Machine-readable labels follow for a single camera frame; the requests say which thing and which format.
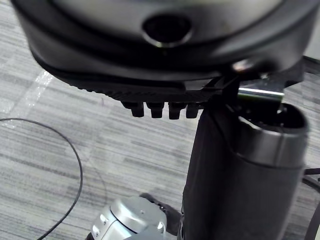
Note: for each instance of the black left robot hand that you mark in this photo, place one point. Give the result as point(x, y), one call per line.
point(140, 55)

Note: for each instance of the black furniture base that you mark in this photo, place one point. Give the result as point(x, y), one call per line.
point(312, 65)

